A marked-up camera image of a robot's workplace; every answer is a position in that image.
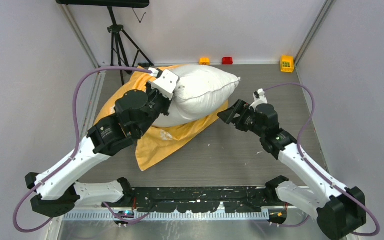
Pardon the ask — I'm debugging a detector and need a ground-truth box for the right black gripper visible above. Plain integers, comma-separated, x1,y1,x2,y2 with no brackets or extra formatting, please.
218,98,266,137

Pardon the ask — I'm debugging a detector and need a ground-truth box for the orange pillowcase with white print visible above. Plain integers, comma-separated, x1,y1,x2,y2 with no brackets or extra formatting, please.
93,65,230,172

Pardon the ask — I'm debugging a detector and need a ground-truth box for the white pillow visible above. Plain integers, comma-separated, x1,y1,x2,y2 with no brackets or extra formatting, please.
153,64,241,128

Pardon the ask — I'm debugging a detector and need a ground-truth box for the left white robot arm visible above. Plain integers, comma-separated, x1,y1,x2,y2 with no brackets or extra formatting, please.
25,79,177,218

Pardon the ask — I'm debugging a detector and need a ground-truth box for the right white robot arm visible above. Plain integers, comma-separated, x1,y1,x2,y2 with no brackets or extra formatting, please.
217,100,367,240

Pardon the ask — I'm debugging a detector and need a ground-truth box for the red toy block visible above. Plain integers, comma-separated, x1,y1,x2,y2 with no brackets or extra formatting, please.
221,56,234,65

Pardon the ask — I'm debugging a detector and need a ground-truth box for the small yellow toy block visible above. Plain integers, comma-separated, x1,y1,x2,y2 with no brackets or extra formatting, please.
198,57,211,65

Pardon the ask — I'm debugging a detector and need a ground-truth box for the yellow green toy block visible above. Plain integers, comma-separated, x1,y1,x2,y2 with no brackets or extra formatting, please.
280,55,295,73

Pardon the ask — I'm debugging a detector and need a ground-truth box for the black tripod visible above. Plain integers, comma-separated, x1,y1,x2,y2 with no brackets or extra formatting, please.
107,6,154,68

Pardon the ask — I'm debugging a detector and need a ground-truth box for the black panel on tripod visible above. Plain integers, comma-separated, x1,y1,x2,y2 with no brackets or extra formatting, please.
56,0,150,9

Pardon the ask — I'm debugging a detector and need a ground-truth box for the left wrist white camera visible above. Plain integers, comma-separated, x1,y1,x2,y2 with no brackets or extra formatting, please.
148,67,180,101

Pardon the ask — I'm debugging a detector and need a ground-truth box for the white slotted cable duct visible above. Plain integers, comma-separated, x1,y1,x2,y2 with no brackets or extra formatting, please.
62,209,270,222

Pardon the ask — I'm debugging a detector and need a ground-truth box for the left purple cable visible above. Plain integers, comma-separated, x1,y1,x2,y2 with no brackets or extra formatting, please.
12,66,155,234

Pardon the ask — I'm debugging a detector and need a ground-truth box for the purple cable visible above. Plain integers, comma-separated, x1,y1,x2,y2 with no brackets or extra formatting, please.
12,66,155,234
254,82,381,237

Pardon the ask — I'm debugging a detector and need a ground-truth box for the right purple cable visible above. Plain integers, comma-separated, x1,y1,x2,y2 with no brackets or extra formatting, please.
254,82,381,237

